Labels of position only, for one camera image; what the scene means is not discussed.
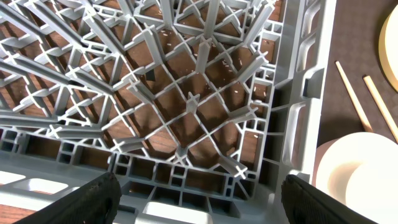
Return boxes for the grey dishwasher rack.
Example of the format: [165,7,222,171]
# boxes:
[1,0,336,223]

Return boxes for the brown plastic tray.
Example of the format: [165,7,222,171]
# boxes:
[310,0,398,187]

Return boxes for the white cup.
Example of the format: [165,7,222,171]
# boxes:
[313,132,397,223]

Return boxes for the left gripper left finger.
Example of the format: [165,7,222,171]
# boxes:
[18,172,122,224]

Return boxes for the right wooden chopstick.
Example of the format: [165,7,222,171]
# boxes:
[363,75,397,142]

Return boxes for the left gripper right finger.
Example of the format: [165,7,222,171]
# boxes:
[281,174,376,224]

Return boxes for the yellow plate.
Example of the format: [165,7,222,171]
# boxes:
[378,6,397,91]

